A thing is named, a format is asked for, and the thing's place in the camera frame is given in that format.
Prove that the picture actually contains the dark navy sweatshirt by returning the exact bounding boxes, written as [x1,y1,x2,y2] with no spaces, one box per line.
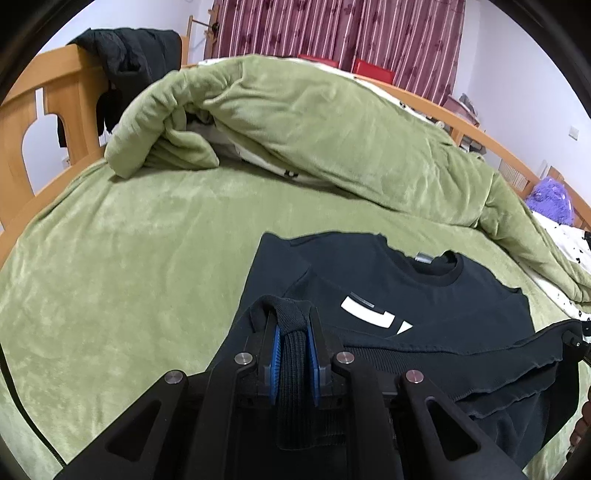
[217,232,581,466]

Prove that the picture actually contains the maroon striped curtain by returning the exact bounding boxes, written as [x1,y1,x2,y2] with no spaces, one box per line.
[211,0,466,104]

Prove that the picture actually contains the black jacket on headboard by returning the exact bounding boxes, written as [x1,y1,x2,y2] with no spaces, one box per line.
[71,28,182,134]

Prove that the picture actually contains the clutter pile on desk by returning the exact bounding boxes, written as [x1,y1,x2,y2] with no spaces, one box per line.
[432,95,486,154]

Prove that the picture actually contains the green plush bed sheet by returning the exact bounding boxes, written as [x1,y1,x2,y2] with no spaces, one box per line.
[1,162,564,479]

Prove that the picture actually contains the wooden clothes rack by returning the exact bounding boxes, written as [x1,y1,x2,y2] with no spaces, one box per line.
[182,4,219,65]

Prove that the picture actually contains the person right hand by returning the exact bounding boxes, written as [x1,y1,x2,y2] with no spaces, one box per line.
[570,400,591,447]

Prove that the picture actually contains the red chair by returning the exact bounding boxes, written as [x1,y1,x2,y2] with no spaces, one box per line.
[353,59,394,85]
[297,54,339,69]

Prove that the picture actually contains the green quilt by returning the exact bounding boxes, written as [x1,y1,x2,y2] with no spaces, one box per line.
[105,55,590,304]

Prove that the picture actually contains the purple plush toy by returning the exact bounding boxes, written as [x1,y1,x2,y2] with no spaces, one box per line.
[525,177,575,226]

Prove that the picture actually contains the left red chair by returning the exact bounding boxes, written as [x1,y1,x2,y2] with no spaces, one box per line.
[297,54,339,69]

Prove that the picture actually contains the right red chair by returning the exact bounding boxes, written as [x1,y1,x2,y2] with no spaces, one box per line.
[353,59,394,85]

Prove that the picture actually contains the black cable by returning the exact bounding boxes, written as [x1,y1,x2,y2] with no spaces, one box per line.
[0,343,68,467]

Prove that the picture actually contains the wall light switch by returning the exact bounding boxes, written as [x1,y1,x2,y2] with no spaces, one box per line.
[568,126,579,141]

